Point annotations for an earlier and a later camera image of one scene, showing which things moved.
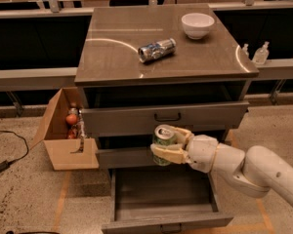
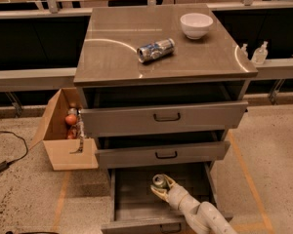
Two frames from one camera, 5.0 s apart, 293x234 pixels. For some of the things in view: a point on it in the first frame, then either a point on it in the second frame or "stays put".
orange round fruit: (71, 119) stays put
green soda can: (164, 135) → (160, 180)
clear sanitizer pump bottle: (261, 55) stays put
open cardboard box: (53, 131) stays put
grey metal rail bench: (32, 79) stays put
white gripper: (202, 152) → (176, 194)
